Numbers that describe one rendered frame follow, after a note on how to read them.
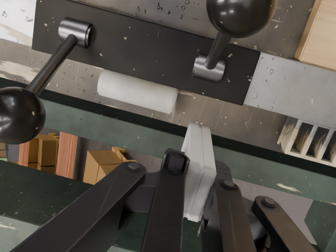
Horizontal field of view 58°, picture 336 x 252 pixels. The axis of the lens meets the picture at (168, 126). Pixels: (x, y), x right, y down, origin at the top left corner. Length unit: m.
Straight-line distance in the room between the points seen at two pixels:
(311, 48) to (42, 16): 0.25
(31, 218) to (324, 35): 0.36
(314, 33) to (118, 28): 0.18
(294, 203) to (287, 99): 1.61
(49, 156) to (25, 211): 5.73
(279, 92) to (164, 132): 0.17
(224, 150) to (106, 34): 0.21
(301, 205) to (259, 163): 1.46
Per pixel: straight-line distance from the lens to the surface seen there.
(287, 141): 0.33
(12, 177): 0.46
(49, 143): 6.08
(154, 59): 0.28
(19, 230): 0.40
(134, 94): 0.31
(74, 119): 0.42
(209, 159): 0.16
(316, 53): 0.33
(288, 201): 1.92
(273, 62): 0.29
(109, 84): 0.31
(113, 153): 3.50
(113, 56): 0.28
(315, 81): 0.31
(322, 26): 0.32
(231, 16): 0.17
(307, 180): 0.45
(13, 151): 4.66
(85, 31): 0.28
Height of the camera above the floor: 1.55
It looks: 34 degrees down
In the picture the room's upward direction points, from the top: 88 degrees counter-clockwise
